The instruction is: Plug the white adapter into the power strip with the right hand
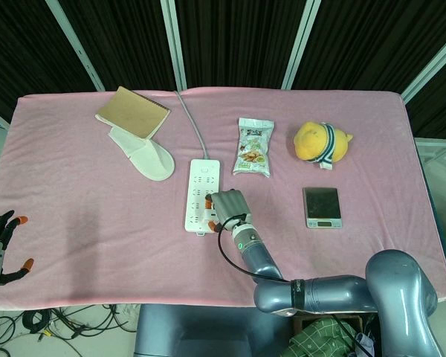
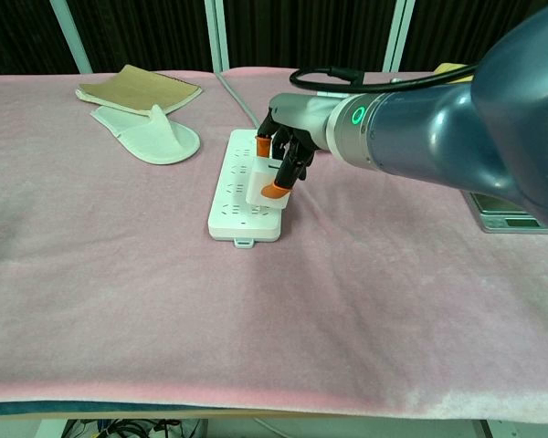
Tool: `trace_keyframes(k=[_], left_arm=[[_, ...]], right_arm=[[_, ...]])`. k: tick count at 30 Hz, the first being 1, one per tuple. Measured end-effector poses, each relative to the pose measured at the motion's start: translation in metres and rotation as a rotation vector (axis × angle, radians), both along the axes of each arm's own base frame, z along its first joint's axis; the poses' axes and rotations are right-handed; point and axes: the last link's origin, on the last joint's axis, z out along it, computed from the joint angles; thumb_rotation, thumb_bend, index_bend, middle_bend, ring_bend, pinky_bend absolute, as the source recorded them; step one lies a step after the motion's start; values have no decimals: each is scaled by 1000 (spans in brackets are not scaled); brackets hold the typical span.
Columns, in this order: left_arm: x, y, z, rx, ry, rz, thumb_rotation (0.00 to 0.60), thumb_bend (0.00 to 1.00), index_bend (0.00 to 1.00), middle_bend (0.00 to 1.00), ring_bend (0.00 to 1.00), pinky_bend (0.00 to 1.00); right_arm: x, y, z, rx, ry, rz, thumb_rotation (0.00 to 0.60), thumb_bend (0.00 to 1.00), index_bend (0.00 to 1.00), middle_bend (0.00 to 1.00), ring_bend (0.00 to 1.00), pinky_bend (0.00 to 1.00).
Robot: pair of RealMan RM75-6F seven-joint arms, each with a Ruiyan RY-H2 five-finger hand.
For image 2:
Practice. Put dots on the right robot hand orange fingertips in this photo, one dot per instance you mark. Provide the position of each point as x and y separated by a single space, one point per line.
301 114

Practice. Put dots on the white plug adapter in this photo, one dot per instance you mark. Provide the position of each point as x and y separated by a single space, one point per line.
258 182

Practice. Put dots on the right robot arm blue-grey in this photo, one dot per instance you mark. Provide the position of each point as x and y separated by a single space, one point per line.
438 132

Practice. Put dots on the white power strip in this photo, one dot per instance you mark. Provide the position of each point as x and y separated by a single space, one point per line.
237 219

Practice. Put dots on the white disposable slipper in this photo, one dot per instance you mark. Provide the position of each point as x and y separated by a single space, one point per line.
164 146

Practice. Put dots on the brown spiral notebook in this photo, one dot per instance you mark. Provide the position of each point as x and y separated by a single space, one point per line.
137 89

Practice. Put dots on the silver digital scale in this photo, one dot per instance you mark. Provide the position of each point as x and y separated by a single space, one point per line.
493 214

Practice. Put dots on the pink table cloth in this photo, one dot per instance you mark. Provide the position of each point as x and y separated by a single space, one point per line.
164 296

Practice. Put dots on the white frame post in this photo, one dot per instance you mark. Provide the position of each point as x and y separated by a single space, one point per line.
218 36
399 36
73 36

